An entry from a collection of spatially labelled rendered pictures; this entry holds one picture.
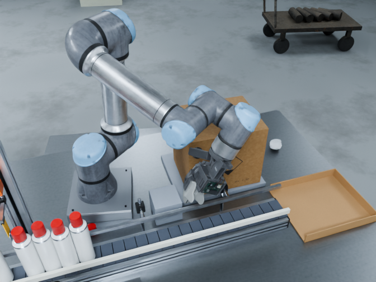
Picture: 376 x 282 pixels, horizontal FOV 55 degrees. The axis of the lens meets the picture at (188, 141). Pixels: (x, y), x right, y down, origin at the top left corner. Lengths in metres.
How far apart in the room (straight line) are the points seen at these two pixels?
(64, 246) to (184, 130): 0.50
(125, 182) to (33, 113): 2.37
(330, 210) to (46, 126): 2.63
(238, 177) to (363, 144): 2.05
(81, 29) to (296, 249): 0.97
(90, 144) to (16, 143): 2.12
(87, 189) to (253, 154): 0.62
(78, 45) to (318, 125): 2.70
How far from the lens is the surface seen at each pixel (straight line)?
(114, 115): 1.28
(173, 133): 0.87
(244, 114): 0.95
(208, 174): 1.03
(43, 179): 1.63
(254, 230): 1.30
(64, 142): 1.80
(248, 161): 1.38
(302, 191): 1.52
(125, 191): 1.41
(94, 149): 1.26
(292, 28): 4.56
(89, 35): 1.05
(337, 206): 1.51
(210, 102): 0.97
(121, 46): 1.14
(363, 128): 3.54
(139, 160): 1.61
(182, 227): 1.28
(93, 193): 1.36
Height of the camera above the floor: 1.88
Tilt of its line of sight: 38 degrees down
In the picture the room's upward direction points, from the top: straight up
